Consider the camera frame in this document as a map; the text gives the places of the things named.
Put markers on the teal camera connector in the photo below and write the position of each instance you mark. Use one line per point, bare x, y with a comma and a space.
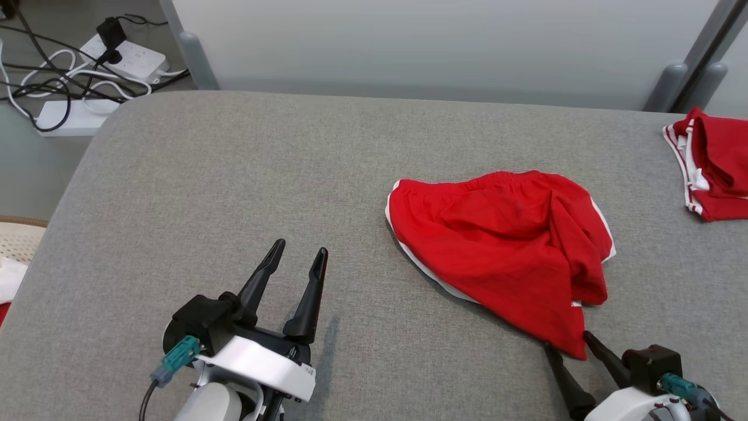
178, 356
678, 386

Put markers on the wide grey partition panel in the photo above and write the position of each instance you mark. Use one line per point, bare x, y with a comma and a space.
438, 47

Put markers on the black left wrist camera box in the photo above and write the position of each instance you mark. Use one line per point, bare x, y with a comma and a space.
204, 318

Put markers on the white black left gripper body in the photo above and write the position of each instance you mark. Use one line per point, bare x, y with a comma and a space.
269, 365

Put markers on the teal left camera connector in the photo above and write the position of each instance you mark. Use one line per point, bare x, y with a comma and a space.
178, 356

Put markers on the black power adapter plug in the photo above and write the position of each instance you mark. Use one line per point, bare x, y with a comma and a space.
111, 35

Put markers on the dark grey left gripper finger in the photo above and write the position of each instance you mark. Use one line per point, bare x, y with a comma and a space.
263, 280
310, 304

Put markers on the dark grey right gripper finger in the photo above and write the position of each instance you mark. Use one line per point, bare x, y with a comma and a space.
570, 392
610, 362

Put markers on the teal right camera connector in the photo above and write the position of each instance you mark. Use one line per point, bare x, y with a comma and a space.
678, 386

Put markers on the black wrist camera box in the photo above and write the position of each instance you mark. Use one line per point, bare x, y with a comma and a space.
204, 318
651, 365

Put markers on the crumpled red white garment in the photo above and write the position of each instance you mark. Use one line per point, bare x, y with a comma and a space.
9, 280

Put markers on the red shorts with white stripes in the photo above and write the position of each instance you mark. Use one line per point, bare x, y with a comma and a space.
497, 245

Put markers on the cream laundry basket brown rim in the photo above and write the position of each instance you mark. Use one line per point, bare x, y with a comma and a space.
20, 240

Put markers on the white power strip with plug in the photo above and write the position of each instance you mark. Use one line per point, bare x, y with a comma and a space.
137, 58

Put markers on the red t-shirt with white sleeves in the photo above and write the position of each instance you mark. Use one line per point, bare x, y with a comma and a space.
724, 152

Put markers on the grey partition post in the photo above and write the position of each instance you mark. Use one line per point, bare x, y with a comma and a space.
666, 88
198, 58
710, 85

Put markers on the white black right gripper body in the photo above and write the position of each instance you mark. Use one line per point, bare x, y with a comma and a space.
625, 409

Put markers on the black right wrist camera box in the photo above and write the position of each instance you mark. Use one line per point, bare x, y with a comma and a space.
651, 365

